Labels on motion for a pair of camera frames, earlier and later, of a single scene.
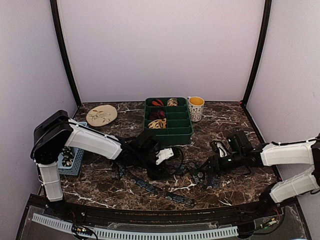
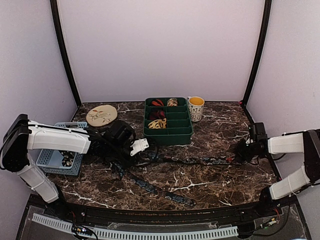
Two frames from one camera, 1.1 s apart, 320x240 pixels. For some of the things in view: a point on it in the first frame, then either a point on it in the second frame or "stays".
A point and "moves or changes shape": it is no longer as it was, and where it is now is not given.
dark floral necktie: x=203 y=174 moves or changes shape
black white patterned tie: x=68 y=155 stays
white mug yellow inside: x=195 y=105 stays
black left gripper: x=157 y=172 to x=124 y=162
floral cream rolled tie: x=172 y=102 stays
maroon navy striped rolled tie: x=157 y=115 stays
